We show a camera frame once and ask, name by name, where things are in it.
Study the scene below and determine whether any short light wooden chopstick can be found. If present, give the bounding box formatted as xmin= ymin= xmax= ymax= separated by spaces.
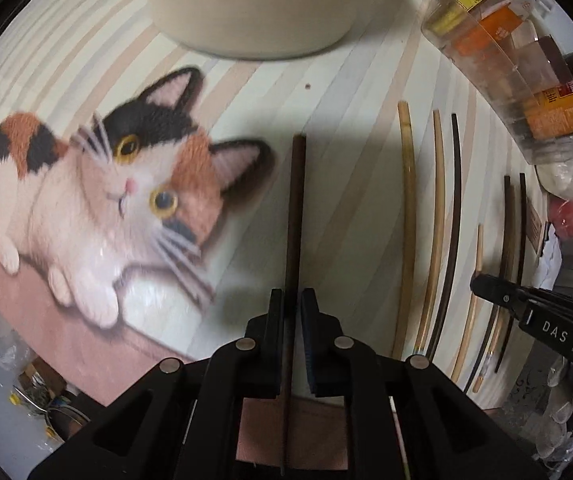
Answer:
xmin=451 ymin=224 xmax=485 ymax=384

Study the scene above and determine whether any dark brown wooden chopstick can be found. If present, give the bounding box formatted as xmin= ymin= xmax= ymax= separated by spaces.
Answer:
xmin=280 ymin=133 xmax=307 ymax=479

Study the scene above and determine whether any thin black chopstick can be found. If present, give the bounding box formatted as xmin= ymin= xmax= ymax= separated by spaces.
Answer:
xmin=493 ymin=172 xmax=528 ymax=373

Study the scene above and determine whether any white crumpled paper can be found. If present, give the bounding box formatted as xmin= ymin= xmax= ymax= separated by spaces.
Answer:
xmin=533 ymin=226 xmax=563 ymax=290

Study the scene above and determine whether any brown printed label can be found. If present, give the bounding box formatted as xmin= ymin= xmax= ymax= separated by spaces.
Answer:
xmin=526 ymin=196 xmax=544 ymax=256

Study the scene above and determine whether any red round object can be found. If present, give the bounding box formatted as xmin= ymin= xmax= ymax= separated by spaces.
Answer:
xmin=548 ymin=195 xmax=573 ymax=240

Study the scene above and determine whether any tan bamboo chopstick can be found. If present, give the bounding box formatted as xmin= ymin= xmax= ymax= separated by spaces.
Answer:
xmin=391 ymin=101 xmax=416 ymax=360

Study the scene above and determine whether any orange packaged box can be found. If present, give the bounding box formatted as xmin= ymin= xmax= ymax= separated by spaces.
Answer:
xmin=523 ymin=80 xmax=573 ymax=141

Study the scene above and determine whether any clear plastic organizer box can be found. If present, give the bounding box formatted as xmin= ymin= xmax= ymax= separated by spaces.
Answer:
xmin=422 ymin=0 xmax=573 ymax=165

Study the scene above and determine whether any cat print placemat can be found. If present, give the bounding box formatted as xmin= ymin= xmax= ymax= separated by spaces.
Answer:
xmin=0 ymin=0 xmax=528 ymax=402

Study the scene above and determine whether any beige utensil holder cup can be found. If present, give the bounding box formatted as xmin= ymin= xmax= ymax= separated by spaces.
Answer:
xmin=148 ymin=0 xmax=358 ymax=60

